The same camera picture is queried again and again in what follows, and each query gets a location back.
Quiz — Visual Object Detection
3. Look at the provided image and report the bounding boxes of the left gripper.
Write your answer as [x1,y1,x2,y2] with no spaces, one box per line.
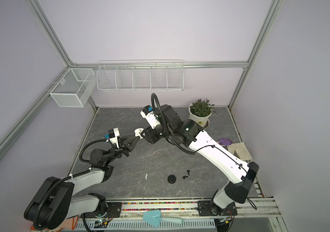
[105,134,140,165]

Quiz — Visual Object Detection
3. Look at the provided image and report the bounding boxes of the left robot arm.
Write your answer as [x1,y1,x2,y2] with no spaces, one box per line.
[24,136,141,231]

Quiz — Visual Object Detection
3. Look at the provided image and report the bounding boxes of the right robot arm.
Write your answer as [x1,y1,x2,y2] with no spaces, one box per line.
[141,93,259,216]

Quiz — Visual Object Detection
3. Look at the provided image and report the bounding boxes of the black earbud charging case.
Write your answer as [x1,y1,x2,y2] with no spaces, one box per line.
[168,175,177,184]

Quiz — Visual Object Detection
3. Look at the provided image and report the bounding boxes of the potted green plant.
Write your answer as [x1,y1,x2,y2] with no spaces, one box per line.
[188,98,217,128]

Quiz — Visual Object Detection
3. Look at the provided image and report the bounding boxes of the purple pink garden scoop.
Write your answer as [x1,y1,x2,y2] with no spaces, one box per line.
[218,138,233,146]

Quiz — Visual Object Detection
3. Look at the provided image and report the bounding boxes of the small white mesh basket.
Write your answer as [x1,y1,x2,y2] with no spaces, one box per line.
[50,68,97,108]

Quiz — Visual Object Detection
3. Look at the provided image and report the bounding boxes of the teal garden trowel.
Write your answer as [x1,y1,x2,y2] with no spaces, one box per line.
[143,210,183,228]

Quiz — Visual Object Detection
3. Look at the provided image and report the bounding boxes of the beige grey work glove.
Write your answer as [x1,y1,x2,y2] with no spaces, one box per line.
[227,142,253,161]

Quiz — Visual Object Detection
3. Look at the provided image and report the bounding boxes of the red white garden glove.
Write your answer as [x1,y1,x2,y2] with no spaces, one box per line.
[65,216,79,230]

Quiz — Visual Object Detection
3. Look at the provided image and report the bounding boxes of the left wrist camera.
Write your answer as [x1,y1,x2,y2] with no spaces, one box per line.
[105,128,120,148]

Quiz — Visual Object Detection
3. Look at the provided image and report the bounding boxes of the long white wire basket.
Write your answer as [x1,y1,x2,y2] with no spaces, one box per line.
[96,60,184,91]

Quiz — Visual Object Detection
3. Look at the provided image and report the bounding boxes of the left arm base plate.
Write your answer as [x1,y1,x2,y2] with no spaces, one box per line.
[84,202,122,219]

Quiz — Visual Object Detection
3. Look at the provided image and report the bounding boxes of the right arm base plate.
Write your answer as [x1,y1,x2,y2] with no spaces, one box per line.
[197,200,238,217]

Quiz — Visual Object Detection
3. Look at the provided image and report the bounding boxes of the white vented cable duct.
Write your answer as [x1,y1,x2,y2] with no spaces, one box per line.
[74,218,217,231]

